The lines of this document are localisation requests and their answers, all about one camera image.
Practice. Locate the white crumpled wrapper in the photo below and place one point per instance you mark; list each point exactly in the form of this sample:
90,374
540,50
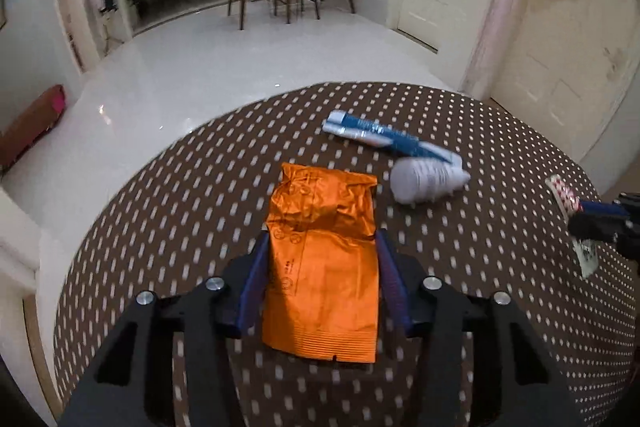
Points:
416,180

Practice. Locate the red white patterned wrapper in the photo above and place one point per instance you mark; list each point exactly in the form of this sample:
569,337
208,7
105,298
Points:
575,221

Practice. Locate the orange foil bag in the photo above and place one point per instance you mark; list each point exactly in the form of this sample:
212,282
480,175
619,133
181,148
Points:
321,301

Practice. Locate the brown polka dot tablecloth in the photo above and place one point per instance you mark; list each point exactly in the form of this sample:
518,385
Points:
205,199

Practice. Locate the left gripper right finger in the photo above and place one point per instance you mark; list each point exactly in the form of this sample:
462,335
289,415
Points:
516,382

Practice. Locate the red bench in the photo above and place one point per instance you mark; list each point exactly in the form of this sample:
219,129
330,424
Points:
36,120

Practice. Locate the blue white tube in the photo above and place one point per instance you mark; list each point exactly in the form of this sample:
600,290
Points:
369,132

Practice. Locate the cream panel door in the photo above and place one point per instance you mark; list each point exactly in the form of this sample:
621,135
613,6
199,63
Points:
568,68

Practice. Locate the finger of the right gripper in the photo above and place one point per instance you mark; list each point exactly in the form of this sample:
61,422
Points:
607,209

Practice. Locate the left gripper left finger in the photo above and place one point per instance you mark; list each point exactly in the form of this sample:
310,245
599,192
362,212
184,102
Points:
129,380

